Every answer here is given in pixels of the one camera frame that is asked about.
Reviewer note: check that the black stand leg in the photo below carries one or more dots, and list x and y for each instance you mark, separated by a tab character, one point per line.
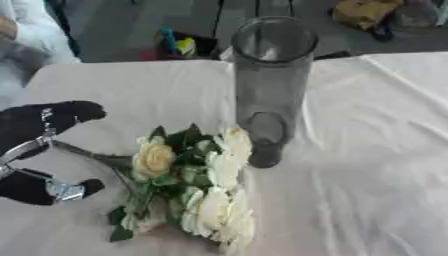
218	16

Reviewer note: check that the blue tool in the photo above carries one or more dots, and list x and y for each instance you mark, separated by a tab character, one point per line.
168	40

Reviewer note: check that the yellow bag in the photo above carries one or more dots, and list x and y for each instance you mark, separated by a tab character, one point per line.
364	11

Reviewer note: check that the clear plastic bag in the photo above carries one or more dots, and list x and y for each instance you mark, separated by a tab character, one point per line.
417	13

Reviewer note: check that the black storage box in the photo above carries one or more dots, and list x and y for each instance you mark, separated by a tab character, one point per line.
204	45

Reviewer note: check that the yellow-green item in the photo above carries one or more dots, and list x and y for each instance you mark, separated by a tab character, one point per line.
186	46

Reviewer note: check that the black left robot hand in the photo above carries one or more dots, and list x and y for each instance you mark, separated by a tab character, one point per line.
29	121

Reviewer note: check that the grey glass cylinder vase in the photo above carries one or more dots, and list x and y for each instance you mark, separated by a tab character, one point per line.
271	86

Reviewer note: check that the white artificial rose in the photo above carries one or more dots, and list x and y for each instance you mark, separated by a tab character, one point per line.
209	210
240	224
233	141
224	170

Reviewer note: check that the person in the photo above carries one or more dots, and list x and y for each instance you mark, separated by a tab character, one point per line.
35	36

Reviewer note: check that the cream rose with green stem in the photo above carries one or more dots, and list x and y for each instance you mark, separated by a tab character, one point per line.
154	159

